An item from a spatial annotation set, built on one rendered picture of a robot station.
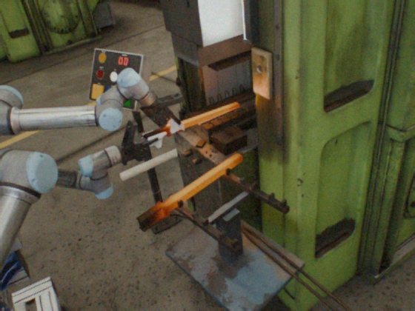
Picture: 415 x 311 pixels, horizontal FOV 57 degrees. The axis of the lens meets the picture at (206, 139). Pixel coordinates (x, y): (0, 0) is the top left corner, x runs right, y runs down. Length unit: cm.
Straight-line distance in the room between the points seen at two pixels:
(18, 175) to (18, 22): 527
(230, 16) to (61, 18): 508
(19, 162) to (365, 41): 123
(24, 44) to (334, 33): 547
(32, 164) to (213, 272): 67
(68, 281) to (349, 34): 201
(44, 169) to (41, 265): 154
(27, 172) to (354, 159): 129
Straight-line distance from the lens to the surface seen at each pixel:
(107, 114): 133
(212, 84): 188
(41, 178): 122
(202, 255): 141
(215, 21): 142
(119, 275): 245
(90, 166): 151
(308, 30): 122
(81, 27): 656
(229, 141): 155
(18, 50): 642
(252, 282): 133
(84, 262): 260
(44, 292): 225
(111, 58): 207
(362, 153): 177
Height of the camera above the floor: 184
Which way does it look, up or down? 33 degrees down
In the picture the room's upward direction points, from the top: 8 degrees counter-clockwise
